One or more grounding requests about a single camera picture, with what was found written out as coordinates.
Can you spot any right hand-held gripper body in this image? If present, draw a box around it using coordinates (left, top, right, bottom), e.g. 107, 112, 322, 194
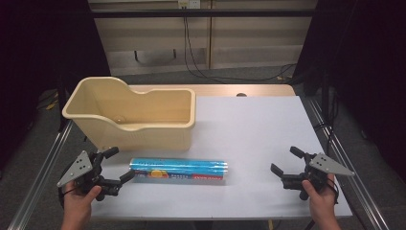
282, 152, 355, 202

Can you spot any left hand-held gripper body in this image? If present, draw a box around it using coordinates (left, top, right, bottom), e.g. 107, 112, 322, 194
56, 149, 123, 202

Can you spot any beige plastic bin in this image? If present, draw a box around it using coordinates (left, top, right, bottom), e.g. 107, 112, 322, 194
61, 76, 197, 152

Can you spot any blue roll pack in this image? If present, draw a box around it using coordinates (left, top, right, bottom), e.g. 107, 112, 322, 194
128, 157, 230, 181

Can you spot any person's right hand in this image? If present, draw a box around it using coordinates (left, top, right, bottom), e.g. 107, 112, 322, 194
301, 173, 338, 222

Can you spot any person's left hand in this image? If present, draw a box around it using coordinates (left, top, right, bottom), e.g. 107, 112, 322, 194
61, 181, 102, 222

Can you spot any white table mat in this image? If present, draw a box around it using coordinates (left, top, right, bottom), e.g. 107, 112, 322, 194
90, 95, 352, 220

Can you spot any black curtain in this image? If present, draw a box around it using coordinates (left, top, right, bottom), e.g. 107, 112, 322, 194
292, 0, 406, 185
0, 0, 112, 171

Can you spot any black crossbar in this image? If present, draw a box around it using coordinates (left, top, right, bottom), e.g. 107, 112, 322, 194
90, 9, 318, 19

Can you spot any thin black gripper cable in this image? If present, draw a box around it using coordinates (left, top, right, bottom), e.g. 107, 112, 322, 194
57, 186, 79, 209
326, 177, 340, 205

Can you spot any metal rail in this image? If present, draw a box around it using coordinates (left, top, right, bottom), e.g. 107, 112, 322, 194
8, 120, 75, 230
306, 97, 391, 230

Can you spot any black cabinet handle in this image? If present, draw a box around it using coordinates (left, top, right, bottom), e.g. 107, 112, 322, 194
133, 48, 177, 63

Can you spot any black floor cable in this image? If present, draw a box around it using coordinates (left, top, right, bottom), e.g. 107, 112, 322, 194
183, 16, 299, 82

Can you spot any white wall socket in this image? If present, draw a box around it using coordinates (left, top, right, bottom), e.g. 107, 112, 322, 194
177, 0, 202, 10

